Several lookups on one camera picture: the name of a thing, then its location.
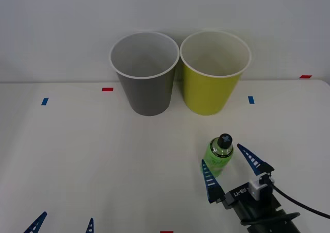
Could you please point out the green plastic bottle black cap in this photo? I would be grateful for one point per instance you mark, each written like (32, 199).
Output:
(217, 157)

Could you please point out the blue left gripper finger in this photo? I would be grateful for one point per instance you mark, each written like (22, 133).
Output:
(90, 226)
(36, 224)

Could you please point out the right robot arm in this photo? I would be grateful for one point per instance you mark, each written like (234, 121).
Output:
(273, 212)

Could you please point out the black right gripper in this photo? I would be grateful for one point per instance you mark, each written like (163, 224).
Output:
(238, 195)

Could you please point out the grey plastic waste bin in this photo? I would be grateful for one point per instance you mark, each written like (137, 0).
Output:
(150, 93)

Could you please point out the yellow-green plastic waste bin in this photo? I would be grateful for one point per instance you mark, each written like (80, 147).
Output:
(208, 93)

